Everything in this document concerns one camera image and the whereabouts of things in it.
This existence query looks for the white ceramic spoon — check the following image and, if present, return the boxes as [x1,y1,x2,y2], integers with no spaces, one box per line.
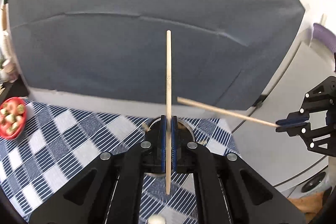
[147,214,166,224]

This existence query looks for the black utensil holder cup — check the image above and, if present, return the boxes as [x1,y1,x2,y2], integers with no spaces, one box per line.
[144,116,195,177]

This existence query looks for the black cable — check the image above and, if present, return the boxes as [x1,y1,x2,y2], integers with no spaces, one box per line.
[231,97,267,132]

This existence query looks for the red fruit bowl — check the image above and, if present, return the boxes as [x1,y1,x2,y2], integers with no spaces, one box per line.
[1,97,27,140]

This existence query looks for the blue patterned tablecloth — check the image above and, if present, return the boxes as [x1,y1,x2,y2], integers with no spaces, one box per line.
[1,100,239,223]

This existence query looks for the grey backdrop cloth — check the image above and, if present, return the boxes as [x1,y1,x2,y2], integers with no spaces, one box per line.
[9,0,305,110]

